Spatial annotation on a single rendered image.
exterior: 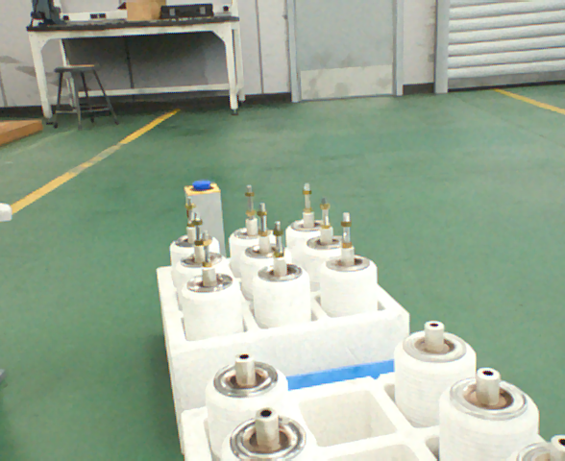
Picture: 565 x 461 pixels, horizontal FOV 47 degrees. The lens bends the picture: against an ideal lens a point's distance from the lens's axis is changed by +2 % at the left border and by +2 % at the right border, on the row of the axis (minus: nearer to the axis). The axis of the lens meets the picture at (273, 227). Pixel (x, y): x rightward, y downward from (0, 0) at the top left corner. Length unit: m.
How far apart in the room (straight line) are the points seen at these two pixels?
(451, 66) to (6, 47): 3.99
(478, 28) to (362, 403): 5.37
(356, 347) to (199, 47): 5.17
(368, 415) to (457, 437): 0.20
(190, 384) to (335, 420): 0.26
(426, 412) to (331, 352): 0.28
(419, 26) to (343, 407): 5.34
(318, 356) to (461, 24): 5.18
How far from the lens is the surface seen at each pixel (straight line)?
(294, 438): 0.66
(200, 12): 5.48
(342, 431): 0.90
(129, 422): 1.20
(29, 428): 1.25
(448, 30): 6.00
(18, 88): 6.58
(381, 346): 1.09
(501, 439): 0.71
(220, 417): 0.75
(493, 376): 0.72
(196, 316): 1.02
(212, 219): 1.40
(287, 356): 1.04
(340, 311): 1.08
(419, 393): 0.81
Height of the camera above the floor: 0.64
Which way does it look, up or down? 17 degrees down
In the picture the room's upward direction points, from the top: 4 degrees counter-clockwise
